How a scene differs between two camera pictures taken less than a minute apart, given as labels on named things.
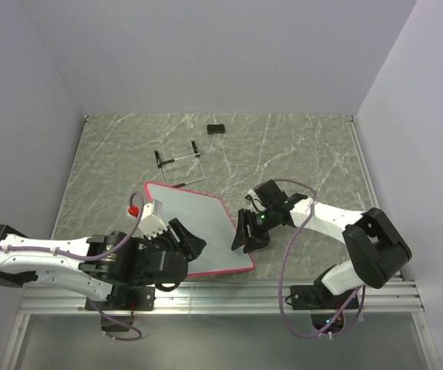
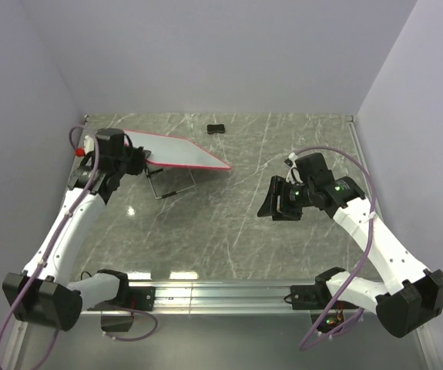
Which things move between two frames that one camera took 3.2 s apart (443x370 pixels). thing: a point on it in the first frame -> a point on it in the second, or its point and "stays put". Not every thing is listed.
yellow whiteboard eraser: [216, 129] stays put
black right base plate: [318, 297] stays put
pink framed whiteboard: [213, 219] -> [173, 150]
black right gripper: [242, 234] -> [278, 186]
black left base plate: [125, 298] stays put
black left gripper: [192, 245] -> [139, 154]
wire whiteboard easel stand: [196, 153] -> [165, 183]
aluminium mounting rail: [265, 298] stays put
